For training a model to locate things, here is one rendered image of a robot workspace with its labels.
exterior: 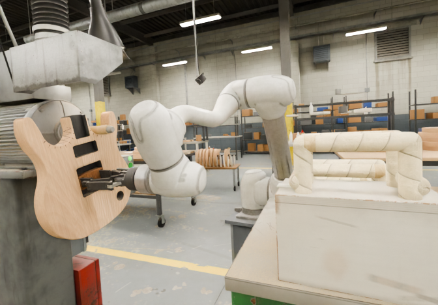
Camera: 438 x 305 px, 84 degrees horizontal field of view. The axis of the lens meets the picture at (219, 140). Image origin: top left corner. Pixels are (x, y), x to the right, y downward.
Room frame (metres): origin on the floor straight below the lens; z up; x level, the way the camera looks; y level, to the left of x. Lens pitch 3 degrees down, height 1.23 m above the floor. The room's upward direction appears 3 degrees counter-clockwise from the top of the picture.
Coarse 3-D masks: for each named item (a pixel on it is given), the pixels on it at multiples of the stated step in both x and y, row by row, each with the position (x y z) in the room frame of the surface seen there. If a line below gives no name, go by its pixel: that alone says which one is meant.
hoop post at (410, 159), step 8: (416, 144) 0.38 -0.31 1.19; (400, 152) 0.39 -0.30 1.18; (408, 152) 0.38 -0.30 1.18; (416, 152) 0.38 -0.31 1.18; (400, 160) 0.39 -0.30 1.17; (408, 160) 0.38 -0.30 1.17; (416, 160) 0.38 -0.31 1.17; (400, 168) 0.39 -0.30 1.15; (408, 168) 0.38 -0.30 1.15; (416, 168) 0.38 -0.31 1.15; (400, 176) 0.39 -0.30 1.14; (408, 176) 0.38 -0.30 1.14; (416, 176) 0.38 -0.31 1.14; (400, 184) 0.39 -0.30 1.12; (408, 184) 0.38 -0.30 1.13; (416, 184) 0.38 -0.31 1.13; (400, 192) 0.39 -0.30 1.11; (408, 192) 0.38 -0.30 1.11; (416, 192) 0.38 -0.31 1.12; (416, 200) 0.38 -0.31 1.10
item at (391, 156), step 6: (390, 156) 0.46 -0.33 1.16; (396, 156) 0.46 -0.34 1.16; (390, 162) 0.46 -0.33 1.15; (396, 162) 0.46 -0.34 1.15; (390, 168) 0.46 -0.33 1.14; (396, 168) 0.46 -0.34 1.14; (390, 174) 0.46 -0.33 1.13; (390, 180) 0.46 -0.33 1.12; (390, 186) 0.46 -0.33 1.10; (396, 186) 0.46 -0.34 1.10
